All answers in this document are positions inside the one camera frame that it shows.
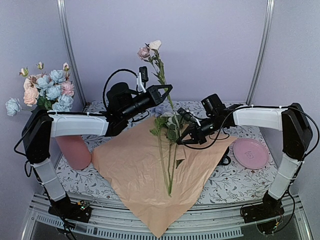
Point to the pink plate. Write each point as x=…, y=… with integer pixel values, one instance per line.
x=250, y=153

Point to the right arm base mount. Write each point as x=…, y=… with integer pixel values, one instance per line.
x=263, y=211

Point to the aluminium frame post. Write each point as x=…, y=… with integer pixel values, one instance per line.
x=61, y=7
x=270, y=4

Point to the aluminium front rail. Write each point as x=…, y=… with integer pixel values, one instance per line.
x=111, y=220

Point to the small blue flower on mat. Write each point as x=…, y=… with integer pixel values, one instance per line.
x=159, y=111

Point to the blue hydrangea flower bunch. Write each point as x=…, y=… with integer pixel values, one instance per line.
x=50, y=93

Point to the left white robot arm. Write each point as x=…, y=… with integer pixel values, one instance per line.
x=44, y=125

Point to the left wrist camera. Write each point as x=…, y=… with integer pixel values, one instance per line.
x=142, y=79

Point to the green paper bouquet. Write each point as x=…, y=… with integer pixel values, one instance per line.
x=130, y=162

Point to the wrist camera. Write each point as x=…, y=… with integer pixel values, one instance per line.
x=188, y=116
x=142, y=79

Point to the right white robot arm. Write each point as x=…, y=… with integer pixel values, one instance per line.
x=291, y=120

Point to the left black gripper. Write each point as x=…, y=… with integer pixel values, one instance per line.
x=155, y=96

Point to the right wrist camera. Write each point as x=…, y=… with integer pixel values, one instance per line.
x=188, y=116

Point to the mauve and cream rose stem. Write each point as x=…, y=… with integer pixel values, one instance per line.
x=160, y=70

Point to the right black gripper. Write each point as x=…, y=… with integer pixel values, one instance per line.
x=190, y=129

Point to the floral patterned table mat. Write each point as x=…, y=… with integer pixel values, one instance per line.
x=227, y=183

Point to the dark blue mug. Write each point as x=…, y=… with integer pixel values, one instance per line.
x=225, y=160

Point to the right aluminium frame post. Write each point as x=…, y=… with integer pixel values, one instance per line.
x=270, y=4

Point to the loose dark green leaf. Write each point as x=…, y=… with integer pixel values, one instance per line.
x=178, y=162

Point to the left aluminium frame post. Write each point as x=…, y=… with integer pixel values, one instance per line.
x=61, y=7

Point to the pale pink rose stem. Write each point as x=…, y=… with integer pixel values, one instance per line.
x=31, y=93

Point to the white flower leafy stems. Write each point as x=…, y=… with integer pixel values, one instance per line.
x=166, y=157

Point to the pink cylindrical vase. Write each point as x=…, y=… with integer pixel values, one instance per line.
x=75, y=151

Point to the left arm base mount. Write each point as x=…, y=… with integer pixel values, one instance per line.
x=65, y=209

